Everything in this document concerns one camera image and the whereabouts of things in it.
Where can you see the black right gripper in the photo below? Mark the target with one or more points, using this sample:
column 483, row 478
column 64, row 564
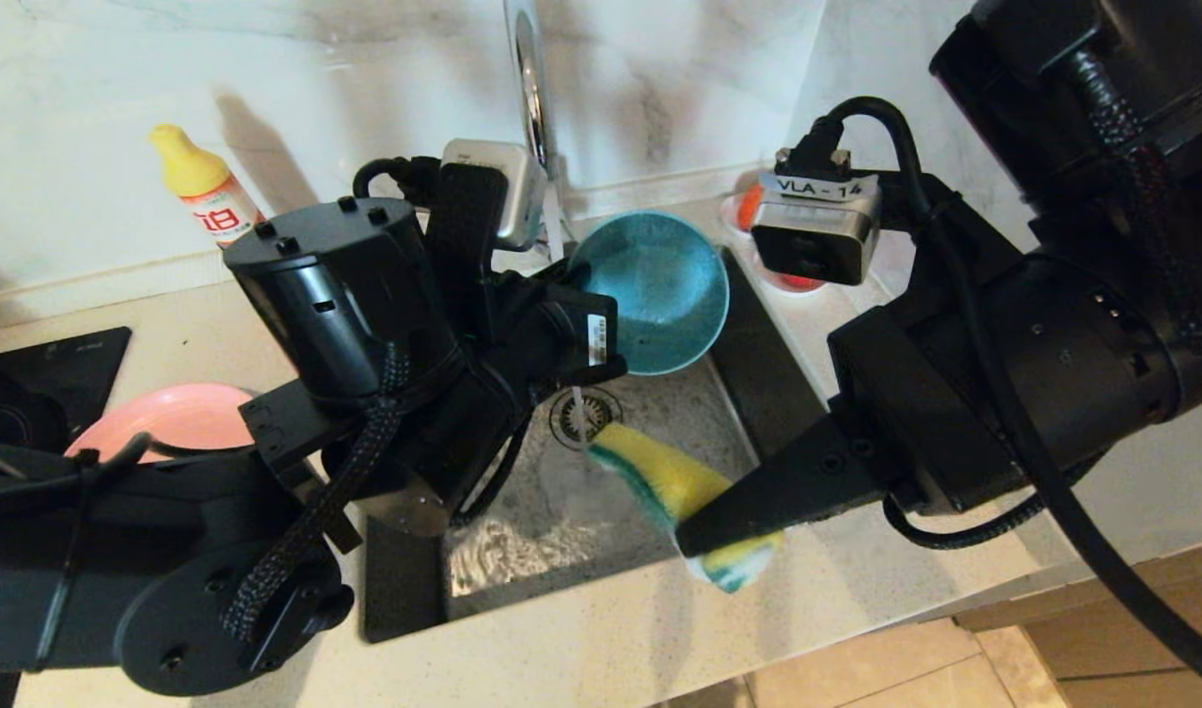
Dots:
column 906, row 403

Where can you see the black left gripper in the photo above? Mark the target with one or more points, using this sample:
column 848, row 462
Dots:
column 552, row 329

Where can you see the blue bowl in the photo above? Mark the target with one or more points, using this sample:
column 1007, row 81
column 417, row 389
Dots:
column 665, row 295

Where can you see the yellow green sponge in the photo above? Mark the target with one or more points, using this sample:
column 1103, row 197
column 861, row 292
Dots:
column 660, row 472

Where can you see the chrome faucet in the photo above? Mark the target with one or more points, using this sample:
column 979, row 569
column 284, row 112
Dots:
column 530, row 88

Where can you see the orange detergent bottle yellow cap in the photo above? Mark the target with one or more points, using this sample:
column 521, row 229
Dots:
column 208, row 197

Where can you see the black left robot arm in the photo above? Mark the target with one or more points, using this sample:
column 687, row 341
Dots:
column 335, row 295

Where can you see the metal sink drain strainer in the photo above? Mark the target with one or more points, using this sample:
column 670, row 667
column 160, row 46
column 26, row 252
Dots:
column 601, row 408

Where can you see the stainless steel sink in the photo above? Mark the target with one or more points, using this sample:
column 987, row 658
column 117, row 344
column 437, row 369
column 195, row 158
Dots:
column 788, row 393

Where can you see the clear water stream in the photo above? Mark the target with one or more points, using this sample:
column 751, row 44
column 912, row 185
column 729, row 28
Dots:
column 581, row 413

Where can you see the small white dish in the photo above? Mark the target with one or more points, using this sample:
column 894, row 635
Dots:
column 770, row 291
column 729, row 211

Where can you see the red toy apple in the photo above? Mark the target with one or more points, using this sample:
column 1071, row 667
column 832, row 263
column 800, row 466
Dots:
column 796, row 282

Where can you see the orange toy persimmon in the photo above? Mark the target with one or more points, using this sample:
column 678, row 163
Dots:
column 750, row 208

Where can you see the brown wooden cabinet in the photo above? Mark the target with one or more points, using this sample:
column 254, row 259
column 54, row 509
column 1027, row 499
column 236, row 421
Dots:
column 1053, row 649

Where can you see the pink plate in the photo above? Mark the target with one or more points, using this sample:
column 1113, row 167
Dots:
column 188, row 418

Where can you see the black induction cooktop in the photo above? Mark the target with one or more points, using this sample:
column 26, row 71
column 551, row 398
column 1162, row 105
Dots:
column 60, row 369

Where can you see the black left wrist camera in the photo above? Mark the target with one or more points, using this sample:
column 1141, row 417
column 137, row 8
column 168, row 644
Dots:
column 522, row 192

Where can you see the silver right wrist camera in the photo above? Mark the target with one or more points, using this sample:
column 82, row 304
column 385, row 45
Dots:
column 817, row 231

